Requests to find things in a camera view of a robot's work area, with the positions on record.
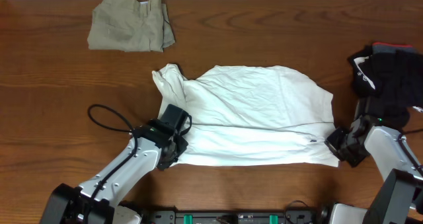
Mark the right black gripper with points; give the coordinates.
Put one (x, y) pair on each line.
(333, 142)

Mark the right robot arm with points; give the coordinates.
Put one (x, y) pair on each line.
(371, 135)

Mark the folded khaki shorts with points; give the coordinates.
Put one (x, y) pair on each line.
(130, 26)

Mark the white t-shirt black print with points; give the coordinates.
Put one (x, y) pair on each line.
(248, 116)

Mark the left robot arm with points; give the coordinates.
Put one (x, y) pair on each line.
(157, 144)

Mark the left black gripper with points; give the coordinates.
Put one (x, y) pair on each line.
(183, 145)

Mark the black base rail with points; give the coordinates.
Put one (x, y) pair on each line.
(295, 216)

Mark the black garment red trim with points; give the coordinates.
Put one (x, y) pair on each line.
(391, 73)

